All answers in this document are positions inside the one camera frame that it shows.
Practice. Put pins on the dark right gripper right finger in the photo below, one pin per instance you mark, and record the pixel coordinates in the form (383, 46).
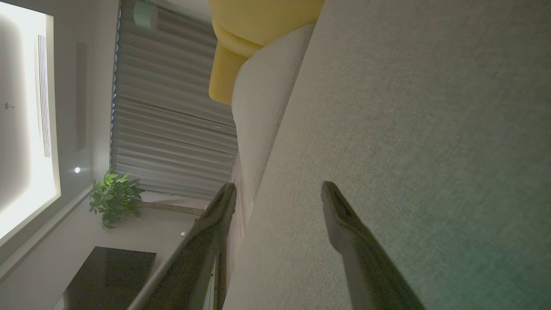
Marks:
(366, 258)

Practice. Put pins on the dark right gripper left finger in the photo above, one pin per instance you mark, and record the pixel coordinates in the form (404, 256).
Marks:
(202, 258)

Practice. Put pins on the green potted plant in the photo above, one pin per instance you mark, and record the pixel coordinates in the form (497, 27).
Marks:
(114, 198)

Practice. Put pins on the large grey sofa cushion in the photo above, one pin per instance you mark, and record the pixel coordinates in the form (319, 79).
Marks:
(430, 129)

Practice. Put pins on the grey pleated curtain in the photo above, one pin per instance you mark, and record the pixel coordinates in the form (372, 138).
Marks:
(163, 107)

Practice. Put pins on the small grey sofa cushion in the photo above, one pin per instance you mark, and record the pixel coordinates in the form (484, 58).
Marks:
(267, 107)

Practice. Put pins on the dark narrow ceiling slot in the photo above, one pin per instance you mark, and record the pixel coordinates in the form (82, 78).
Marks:
(82, 94)

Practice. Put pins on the white slatted air vent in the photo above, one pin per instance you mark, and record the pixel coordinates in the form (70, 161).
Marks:
(43, 94)

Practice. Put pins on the yellow cushion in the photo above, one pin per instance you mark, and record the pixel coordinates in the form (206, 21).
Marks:
(241, 26)

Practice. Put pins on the pale green round lamp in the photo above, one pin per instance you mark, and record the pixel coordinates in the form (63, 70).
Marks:
(145, 14)

